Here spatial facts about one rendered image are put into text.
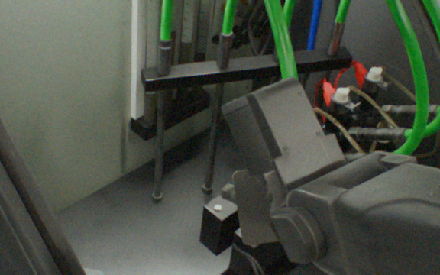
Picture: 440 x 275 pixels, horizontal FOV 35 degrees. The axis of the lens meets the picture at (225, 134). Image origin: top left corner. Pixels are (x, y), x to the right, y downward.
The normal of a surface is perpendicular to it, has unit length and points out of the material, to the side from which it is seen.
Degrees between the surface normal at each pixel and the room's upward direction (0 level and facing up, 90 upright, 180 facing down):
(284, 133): 37
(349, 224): 96
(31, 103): 90
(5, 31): 90
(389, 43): 90
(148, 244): 0
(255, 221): 49
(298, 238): 98
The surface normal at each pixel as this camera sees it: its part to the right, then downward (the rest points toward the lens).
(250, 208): 0.00, 0.01
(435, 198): -0.31, -0.93
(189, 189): 0.10, -0.74
